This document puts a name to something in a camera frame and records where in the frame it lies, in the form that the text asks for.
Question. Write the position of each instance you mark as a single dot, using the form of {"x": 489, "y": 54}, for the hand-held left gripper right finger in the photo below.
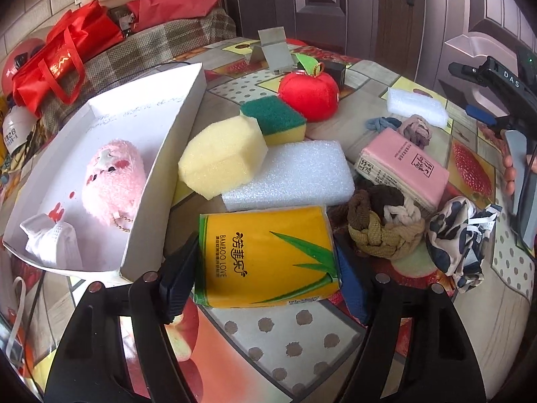
{"x": 352, "y": 289}

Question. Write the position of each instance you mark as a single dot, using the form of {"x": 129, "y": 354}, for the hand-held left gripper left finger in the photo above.
{"x": 178, "y": 279}

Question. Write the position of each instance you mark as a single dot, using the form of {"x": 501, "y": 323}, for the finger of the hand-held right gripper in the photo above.
{"x": 480, "y": 113}
{"x": 467, "y": 71}

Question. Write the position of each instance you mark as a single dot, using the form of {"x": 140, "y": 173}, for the yellow tissue pack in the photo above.
{"x": 264, "y": 256}

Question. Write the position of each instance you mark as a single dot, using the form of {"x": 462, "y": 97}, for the yellow hexagonal sponge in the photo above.
{"x": 218, "y": 159}

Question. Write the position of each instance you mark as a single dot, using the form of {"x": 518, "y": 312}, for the large white foam block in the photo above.
{"x": 293, "y": 172}

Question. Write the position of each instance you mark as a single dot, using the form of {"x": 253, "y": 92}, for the white cardboard box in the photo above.
{"x": 54, "y": 168}

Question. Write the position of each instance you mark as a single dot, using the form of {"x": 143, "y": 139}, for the person's right hand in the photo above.
{"x": 509, "y": 176}

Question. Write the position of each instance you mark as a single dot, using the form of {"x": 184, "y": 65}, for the small white foam block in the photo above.
{"x": 415, "y": 107}

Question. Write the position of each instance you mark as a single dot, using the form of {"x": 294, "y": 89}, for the pink beige scrunchie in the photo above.
{"x": 415, "y": 130}

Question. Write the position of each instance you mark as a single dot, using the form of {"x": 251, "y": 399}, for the brown braided scrunchie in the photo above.
{"x": 377, "y": 226}

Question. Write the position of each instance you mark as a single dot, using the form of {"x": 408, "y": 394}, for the fruit print tablecloth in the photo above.
{"x": 293, "y": 344}

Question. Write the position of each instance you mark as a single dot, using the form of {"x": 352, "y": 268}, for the pink tissue pack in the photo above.
{"x": 402, "y": 163}

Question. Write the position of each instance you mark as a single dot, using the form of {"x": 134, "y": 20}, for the black and white patterned scrunchie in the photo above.
{"x": 453, "y": 235}

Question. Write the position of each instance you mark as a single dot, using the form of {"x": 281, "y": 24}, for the pink plush toy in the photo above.
{"x": 113, "y": 184}

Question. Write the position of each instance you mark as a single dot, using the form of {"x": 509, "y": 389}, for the small black box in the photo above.
{"x": 335, "y": 73}

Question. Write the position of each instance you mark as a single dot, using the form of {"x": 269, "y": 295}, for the brown panelled door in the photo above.
{"x": 327, "y": 4}

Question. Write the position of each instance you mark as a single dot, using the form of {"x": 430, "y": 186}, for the red plush apple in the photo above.
{"x": 308, "y": 92}

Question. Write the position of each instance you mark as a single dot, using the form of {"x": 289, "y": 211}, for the green and yellow scouring sponge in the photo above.
{"x": 272, "y": 117}

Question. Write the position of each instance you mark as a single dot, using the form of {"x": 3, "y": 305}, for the grey metal phone stand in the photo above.
{"x": 275, "y": 46}

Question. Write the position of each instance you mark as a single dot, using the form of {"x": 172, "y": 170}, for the plaid cloth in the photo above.
{"x": 159, "y": 42}

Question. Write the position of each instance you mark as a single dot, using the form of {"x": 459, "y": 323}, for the red tote bag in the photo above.
{"x": 63, "y": 54}

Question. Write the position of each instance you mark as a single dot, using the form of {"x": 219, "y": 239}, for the silver metal clip bunch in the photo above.
{"x": 123, "y": 19}

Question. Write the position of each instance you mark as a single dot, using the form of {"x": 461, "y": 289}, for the red helmet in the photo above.
{"x": 21, "y": 63}

